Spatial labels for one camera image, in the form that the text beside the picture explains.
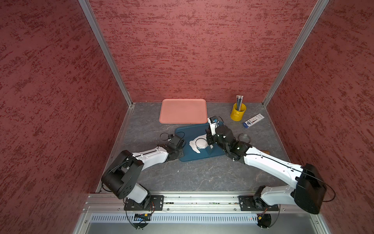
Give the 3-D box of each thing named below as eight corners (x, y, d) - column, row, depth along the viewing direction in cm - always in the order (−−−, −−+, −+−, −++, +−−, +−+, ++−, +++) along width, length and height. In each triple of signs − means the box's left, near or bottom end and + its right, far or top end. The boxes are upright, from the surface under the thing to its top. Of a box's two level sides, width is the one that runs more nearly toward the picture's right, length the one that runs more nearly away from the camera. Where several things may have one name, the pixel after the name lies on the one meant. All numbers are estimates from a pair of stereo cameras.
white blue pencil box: (245, 128, 107) (246, 126, 106) (241, 124, 110) (242, 122, 108) (263, 118, 114) (264, 116, 112) (259, 114, 116) (260, 113, 115)
